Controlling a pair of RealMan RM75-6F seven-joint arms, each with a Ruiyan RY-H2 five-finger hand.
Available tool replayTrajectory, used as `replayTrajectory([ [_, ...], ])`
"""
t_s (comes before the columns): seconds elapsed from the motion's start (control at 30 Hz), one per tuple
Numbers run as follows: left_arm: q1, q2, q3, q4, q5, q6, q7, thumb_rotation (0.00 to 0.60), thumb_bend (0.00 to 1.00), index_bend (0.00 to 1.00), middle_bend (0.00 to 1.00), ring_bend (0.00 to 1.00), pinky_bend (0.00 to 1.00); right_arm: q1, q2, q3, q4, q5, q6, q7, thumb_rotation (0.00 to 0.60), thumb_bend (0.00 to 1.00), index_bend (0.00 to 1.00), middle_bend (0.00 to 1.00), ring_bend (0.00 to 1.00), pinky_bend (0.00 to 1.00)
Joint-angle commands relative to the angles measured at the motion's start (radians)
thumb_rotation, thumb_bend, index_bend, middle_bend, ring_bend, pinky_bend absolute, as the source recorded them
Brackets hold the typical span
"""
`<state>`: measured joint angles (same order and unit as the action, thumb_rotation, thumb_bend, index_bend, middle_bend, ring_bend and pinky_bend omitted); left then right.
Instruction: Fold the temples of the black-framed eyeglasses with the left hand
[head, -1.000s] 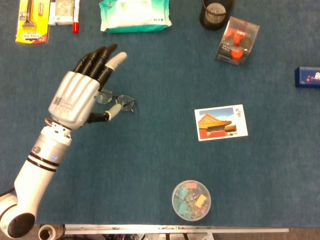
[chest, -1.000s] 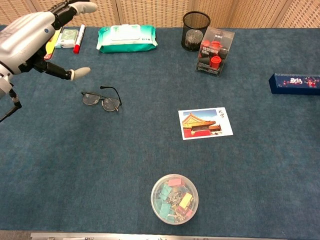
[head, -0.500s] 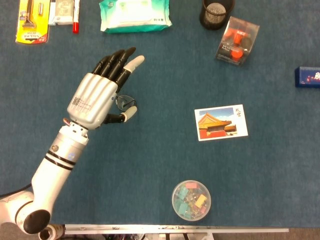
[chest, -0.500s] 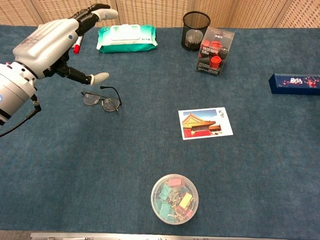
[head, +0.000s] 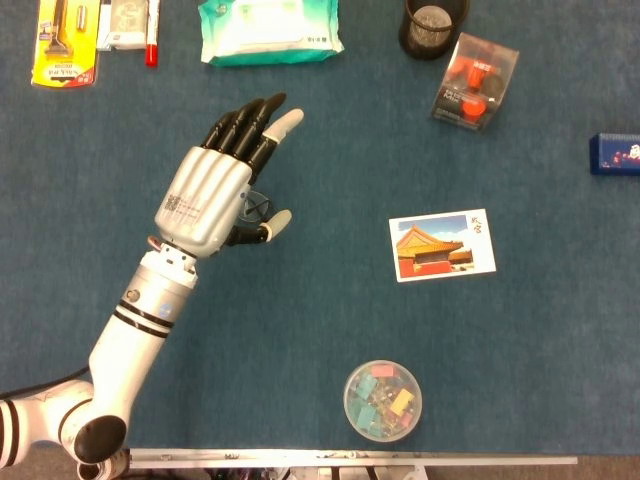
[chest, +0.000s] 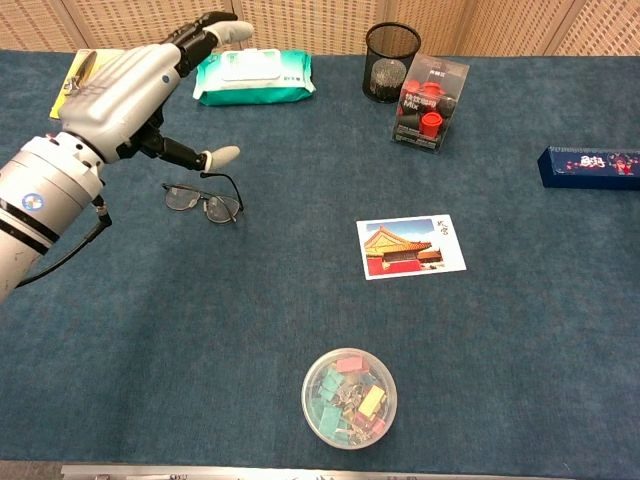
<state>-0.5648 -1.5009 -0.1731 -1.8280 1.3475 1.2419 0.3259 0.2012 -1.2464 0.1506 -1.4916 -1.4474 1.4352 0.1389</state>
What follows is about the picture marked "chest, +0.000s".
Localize clear box of red black cups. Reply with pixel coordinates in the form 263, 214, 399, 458
391, 53, 471, 155

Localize palace photo postcard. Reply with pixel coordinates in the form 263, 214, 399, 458
355, 213, 468, 282

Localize yellow binder clip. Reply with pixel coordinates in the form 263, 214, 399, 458
356, 384, 387, 419

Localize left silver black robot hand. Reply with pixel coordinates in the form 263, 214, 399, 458
58, 12, 255, 172

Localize pink binder clip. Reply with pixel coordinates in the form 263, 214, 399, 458
335, 355, 371, 374

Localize dark blue printed box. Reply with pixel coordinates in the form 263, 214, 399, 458
536, 145, 640, 191

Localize aluminium rail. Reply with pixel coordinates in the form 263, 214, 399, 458
59, 463, 576, 480

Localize green white wet wipes pack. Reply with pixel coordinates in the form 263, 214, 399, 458
192, 48, 317, 107

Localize teal binder clip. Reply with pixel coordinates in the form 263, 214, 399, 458
319, 405, 351, 444
317, 368, 346, 401

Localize yellow razor blister pack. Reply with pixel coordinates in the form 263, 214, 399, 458
48, 48, 120, 120

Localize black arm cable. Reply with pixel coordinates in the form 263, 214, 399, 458
17, 195, 114, 289

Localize black mesh pen holder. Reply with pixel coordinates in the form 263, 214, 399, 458
362, 21, 423, 105

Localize teal felt table cloth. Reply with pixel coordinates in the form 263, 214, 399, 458
0, 48, 640, 474

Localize clear round tub of clips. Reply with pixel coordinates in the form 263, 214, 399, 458
300, 347, 399, 451

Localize thin-framed eyeglasses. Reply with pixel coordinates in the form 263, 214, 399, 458
160, 171, 245, 225

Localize woven rattan folding screen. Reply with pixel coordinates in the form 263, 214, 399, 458
0, 0, 640, 57

